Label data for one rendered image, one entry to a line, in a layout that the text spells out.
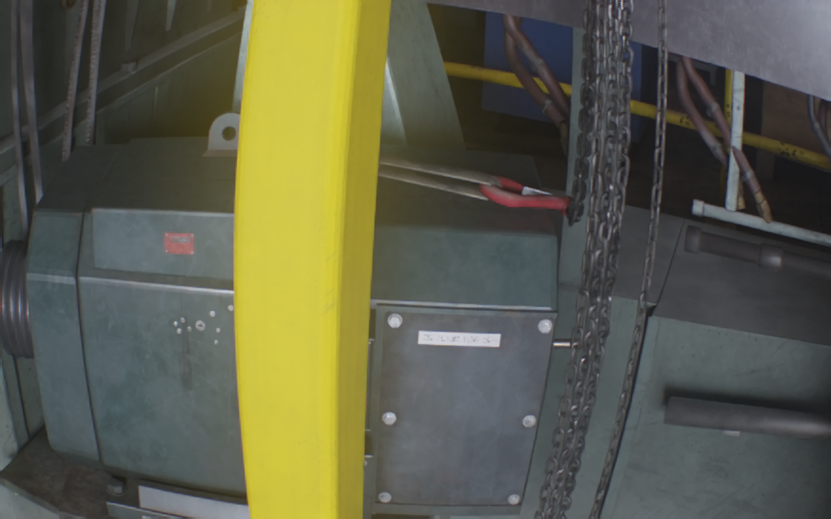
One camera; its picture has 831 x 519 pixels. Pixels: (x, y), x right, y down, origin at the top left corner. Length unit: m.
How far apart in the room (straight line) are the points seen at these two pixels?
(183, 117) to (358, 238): 1.50
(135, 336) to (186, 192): 0.20
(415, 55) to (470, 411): 0.79
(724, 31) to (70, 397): 1.19
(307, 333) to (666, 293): 1.07
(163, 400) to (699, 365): 0.90
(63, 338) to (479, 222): 0.60
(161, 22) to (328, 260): 1.45
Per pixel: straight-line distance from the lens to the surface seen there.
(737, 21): 1.91
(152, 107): 2.45
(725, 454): 2.14
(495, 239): 1.60
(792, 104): 4.82
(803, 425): 2.00
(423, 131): 2.20
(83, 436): 1.74
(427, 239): 1.59
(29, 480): 2.02
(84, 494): 1.85
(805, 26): 1.91
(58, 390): 1.71
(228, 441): 1.68
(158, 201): 1.57
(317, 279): 1.10
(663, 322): 2.03
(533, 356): 1.60
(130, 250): 1.57
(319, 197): 1.08
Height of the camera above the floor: 1.43
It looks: 22 degrees down
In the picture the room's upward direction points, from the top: 4 degrees clockwise
